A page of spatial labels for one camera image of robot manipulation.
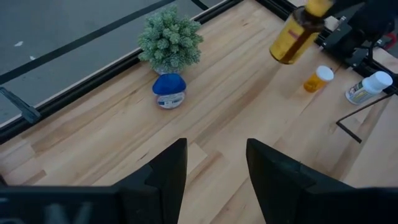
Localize white bottle green label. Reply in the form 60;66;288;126
345;70;394;106

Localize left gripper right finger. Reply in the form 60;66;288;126
246;138;354;224

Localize large amber medicine bottle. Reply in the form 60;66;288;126
269;0;335;65

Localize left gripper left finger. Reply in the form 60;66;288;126
114;138;188;224

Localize small orange pill bottle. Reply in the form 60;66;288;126
303;65;335;93

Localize blue-capped clear bottle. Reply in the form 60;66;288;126
151;73;187;110

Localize green potted artificial plant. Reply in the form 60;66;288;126
137;4;205;75

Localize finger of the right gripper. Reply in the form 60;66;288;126
281;6;326;62

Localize wooden shelf black legs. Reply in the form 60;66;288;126
335;91;398;189

